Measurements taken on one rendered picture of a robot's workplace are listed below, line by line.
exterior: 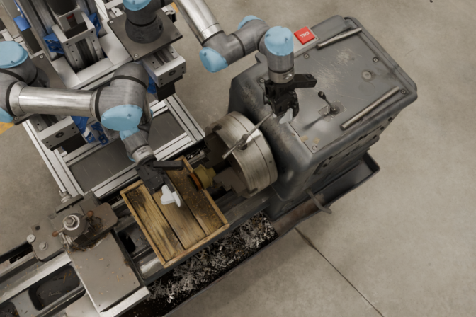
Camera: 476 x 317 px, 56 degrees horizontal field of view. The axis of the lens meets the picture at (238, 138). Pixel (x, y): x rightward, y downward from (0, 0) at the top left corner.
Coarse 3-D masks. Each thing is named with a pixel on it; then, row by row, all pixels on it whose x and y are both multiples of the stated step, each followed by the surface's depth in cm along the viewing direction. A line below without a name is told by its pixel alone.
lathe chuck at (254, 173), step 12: (228, 120) 163; (216, 132) 159; (228, 132) 158; (240, 132) 158; (228, 144) 155; (252, 144) 156; (228, 156) 162; (240, 156) 155; (252, 156) 156; (240, 168) 156; (252, 168) 156; (264, 168) 159; (252, 180) 158; (264, 180) 162
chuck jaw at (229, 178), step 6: (228, 168) 166; (222, 174) 165; (228, 174) 165; (234, 174) 165; (216, 180) 164; (222, 180) 164; (228, 180) 163; (234, 180) 163; (240, 180) 163; (228, 186) 163; (234, 186) 162; (240, 186) 162; (234, 192) 164; (240, 192) 162; (252, 192) 165
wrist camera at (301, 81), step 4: (296, 76) 136; (300, 76) 136; (304, 76) 137; (308, 76) 137; (312, 76) 138; (296, 80) 134; (300, 80) 134; (304, 80) 135; (308, 80) 136; (312, 80) 137; (316, 80) 138; (292, 84) 132; (296, 84) 133; (300, 84) 134; (304, 84) 135; (308, 84) 136; (312, 84) 138; (288, 88) 133
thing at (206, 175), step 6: (198, 168) 164; (204, 168) 163; (210, 168) 165; (192, 174) 163; (198, 174) 163; (204, 174) 163; (210, 174) 164; (192, 180) 162; (198, 180) 162; (204, 180) 162; (210, 180) 163; (192, 186) 168; (198, 186) 162; (204, 186) 163
